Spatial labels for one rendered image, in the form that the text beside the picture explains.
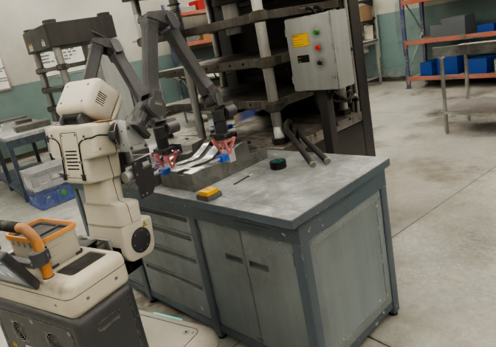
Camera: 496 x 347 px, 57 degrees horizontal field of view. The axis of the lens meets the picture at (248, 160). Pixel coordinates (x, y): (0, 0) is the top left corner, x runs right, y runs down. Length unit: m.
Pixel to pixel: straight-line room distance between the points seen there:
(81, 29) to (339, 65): 4.71
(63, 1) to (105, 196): 7.89
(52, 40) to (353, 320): 5.36
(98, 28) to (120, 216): 5.08
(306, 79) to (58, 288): 1.66
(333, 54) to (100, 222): 1.41
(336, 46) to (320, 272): 1.20
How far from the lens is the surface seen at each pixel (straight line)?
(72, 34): 6.62
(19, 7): 9.35
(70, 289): 1.56
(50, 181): 5.50
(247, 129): 3.04
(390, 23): 9.33
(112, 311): 1.68
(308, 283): 1.78
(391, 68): 9.44
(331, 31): 2.46
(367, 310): 2.21
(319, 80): 2.53
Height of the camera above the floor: 1.45
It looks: 16 degrees down
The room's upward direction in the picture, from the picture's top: 11 degrees counter-clockwise
